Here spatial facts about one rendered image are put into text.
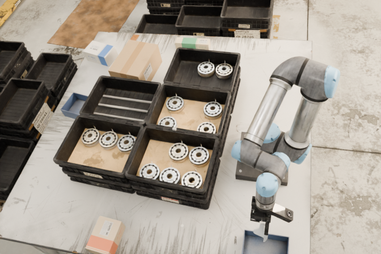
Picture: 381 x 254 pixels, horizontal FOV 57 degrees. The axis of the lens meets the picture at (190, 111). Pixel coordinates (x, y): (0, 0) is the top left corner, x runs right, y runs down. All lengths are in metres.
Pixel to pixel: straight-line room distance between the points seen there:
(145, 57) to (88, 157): 0.75
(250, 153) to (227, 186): 0.53
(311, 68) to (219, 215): 0.84
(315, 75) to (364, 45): 2.27
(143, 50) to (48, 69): 1.18
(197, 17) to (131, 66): 1.21
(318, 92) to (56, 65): 2.39
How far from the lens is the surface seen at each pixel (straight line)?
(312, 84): 1.41
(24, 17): 4.79
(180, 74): 2.16
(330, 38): 3.67
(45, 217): 2.05
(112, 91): 2.19
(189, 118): 1.93
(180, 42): 2.48
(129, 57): 2.32
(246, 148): 1.36
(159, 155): 1.83
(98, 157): 1.93
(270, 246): 1.74
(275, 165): 1.34
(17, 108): 2.93
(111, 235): 1.78
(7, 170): 2.92
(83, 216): 1.96
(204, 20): 3.26
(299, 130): 1.59
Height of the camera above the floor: 2.37
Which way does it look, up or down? 52 degrees down
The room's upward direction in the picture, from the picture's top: 12 degrees counter-clockwise
